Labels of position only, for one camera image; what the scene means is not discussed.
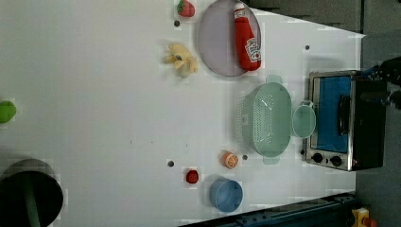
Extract yellow emergency stop box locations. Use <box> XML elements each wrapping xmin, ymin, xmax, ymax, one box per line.
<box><xmin>352</xmin><ymin>208</ymin><xmax>377</xmax><ymax>227</ymax></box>

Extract blue plastic bowl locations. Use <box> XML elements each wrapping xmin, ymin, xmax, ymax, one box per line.
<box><xmin>209</xmin><ymin>178</ymin><xmax>243</xmax><ymax>213</ymax></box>

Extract silver toaster oven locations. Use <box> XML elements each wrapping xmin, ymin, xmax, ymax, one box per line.
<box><xmin>305</xmin><ymin>70</ymin><xmax>387</xmax><ymax>171</ymax></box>

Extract red plush ketchup bottle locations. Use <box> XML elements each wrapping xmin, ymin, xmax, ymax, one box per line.
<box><xmin>234</xmin><ymin>3</ymin><xmax>261</xmax><ymax>71</ymax></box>

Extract green plastic cup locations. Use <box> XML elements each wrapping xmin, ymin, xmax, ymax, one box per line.
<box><xmin>291</xmin><ymin>100</ymin><xmax>316</xmax><ymax>139</ymax></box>

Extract green plastic strainer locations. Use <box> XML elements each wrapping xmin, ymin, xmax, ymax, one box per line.
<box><xmin>236</xmin><ymin>75</ymin><xmax>292</xmax><ymax>166</ymax></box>

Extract toy orange half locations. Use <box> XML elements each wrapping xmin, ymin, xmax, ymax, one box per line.
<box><xmin>221</xmin><ymin>151</ymin><xmax>238</xmax><ymax>169</ymax></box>

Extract green toy object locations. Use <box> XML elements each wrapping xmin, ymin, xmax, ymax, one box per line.
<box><xmin>0</xmin><ymin>101</ymin><xmax>17</xmax><ymax>124</ymax></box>

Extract grey round plate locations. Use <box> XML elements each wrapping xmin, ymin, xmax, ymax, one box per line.
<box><xmin>198</xmin><ymin>0</ymin><xmax>262</xmax><ymax>77</ymax></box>

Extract small red toy fruit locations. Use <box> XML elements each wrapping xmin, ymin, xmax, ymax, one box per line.
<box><xmin>185</xmin><ymin>169</ymin><xmax>200</xmax><ymax>184</ymax></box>

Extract toy peeled banana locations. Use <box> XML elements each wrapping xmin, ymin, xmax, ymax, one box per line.
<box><xmin>166</xmin><ymin>43</ymin><xmax>199</xmax><ymax>79</ymax></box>

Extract toy strawberry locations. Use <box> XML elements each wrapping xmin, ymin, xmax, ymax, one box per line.
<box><xmin>177</xmin><ymin>0</ymin><xmax>196</xmax><ymax>18</ymax></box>

